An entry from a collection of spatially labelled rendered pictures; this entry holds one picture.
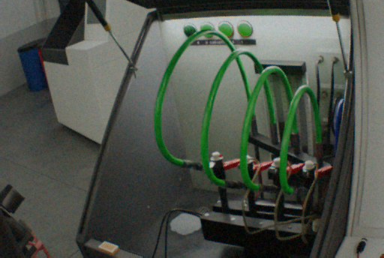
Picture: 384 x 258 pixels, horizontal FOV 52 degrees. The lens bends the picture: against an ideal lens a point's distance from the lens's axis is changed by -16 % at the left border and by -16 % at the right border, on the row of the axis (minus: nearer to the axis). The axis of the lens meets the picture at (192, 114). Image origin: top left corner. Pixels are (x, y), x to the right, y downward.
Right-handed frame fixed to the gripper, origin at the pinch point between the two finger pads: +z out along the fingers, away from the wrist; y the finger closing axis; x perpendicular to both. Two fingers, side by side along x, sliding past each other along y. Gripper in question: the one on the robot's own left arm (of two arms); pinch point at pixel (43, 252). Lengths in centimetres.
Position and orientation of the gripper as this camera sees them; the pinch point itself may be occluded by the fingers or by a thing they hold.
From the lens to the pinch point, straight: 115.9
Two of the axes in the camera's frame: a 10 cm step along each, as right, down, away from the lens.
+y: -6.2, -1.8, 7.6
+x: -5.9, 7.4, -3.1
